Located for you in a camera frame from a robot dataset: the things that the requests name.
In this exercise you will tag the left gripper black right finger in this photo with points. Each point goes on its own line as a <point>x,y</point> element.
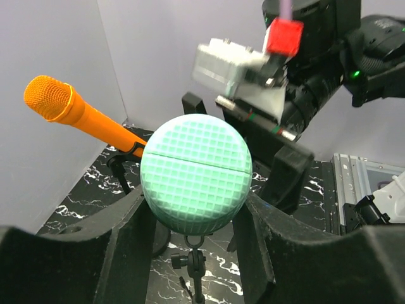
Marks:
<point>283,260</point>

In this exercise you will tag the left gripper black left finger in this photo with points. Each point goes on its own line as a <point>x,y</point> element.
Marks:
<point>104,258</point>

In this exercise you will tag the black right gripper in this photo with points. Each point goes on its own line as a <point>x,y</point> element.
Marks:
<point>291,163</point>

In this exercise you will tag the mint green toy microphone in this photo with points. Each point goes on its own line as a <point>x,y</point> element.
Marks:
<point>195,173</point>

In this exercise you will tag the black tripod microphone stand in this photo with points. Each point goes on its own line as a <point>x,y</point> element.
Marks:
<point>196,269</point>

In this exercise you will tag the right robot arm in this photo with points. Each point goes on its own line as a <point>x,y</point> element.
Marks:
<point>311,49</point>

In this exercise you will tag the black round-base stand, orange mic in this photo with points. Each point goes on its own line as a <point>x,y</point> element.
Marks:
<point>162,235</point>

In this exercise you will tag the orange microphone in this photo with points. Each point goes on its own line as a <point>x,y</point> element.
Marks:
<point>58,102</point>

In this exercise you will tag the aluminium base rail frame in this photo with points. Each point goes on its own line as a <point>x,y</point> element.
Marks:
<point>367,192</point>

